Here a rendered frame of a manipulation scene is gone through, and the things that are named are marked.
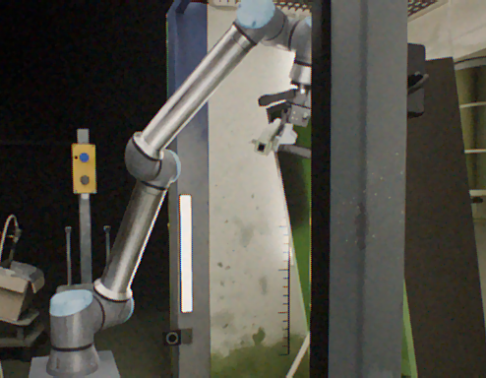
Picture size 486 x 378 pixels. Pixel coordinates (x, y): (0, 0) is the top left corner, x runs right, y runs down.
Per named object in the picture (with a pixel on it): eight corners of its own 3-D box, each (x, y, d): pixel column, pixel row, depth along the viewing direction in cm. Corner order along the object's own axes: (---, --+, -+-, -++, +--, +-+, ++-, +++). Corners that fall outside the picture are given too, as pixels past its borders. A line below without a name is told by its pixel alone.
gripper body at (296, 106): (305, 129, 129) (319, 88, 123) (276, 121, 130) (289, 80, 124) (306, 124, 135) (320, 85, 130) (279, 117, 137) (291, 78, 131)
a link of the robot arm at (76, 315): (41, 343, 156) (39, 294, 155) (77, 331, 171) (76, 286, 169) (71, 350, 148) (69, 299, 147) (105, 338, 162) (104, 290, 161)
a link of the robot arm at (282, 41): (259, 2, 123) (297, 11, 117) (273, 17, 133) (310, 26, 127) (246, 35, 126) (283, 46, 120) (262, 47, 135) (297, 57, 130)
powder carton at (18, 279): (-9, 295, 382) (4, 253, 380) (39, 309, 386) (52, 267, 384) (-33, 310, 328) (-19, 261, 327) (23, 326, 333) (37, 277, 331)
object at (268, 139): (330, 160, 122) (252, 135, 126) (323, 176, 124) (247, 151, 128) (329, 132, 165) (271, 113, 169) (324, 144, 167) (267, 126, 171)
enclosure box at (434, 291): (369, 345, 213) (330, 97, 197) (492, 393, 157) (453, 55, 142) (311, 370, 201) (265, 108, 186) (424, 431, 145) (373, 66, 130)
